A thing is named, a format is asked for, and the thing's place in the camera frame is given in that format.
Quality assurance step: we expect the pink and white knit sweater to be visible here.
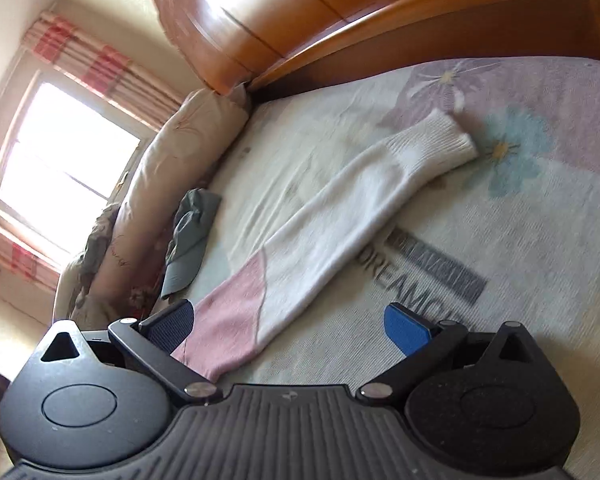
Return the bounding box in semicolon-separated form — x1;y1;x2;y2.
171;110;477;380

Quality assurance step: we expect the grey folded cloth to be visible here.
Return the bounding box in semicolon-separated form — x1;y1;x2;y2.
76;203;121;307

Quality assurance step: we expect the blue baseball cap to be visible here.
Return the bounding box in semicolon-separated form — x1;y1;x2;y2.
160;188;222;299

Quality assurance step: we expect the left striped curtain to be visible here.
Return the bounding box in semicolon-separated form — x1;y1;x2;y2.
0;226;60;292

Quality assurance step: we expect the striped curtain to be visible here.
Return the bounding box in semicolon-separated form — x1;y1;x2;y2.
0;226;60;292
22;11;183;130

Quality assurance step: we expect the floral cream rolled quilt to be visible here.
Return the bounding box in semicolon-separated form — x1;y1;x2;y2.
53;86;250;330

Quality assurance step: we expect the window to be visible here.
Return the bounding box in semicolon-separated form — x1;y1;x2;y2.
0;70;155;258

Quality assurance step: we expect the right striped curtain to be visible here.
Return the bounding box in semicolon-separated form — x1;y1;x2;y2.
22;11;183;130

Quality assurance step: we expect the wooden headboard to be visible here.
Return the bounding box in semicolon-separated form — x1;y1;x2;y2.
154;0;600;100

